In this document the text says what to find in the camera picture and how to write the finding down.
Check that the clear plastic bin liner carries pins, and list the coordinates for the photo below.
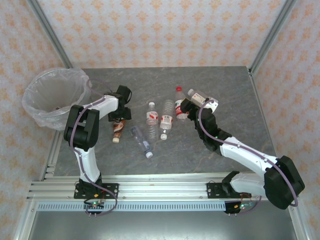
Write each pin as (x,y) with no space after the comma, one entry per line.
(82,77)

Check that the aluminium table side rail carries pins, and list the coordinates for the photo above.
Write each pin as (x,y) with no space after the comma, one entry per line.
(282,155)
(37,200)

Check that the aluminium frame post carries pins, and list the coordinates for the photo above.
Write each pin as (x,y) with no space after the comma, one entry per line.
(272,37)
(50,37)

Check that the clear plastic bin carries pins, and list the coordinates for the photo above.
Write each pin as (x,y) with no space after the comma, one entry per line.
(52,100)

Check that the grey metal shelf panel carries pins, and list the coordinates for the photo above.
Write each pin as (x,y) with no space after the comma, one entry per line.
(162,227)

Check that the blue tinted plastic bottle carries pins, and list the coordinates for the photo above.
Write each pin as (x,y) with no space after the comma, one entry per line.
(141,141)

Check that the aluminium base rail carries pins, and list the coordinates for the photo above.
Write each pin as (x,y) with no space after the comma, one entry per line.
(162,187)

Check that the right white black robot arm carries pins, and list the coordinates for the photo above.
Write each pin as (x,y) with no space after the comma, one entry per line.
(250,155)

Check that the clear bottle red cap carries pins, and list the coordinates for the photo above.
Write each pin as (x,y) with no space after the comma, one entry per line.
(178,105)

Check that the clear bottle white flower label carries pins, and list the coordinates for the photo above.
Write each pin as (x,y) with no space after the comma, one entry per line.
(197,96)

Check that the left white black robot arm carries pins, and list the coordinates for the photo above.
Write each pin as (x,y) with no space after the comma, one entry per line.
(86,160)

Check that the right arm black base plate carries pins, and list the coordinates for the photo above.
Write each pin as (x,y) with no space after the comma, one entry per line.
(212,191)

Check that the brown plastic bottle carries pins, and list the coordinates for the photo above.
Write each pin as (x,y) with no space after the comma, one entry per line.
(117,130)

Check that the clear ribbed bottle red label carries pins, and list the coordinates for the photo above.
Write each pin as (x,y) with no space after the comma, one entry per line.
(167,120)
(152,117)

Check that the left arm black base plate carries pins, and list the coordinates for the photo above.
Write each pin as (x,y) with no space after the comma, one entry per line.
(110,191)

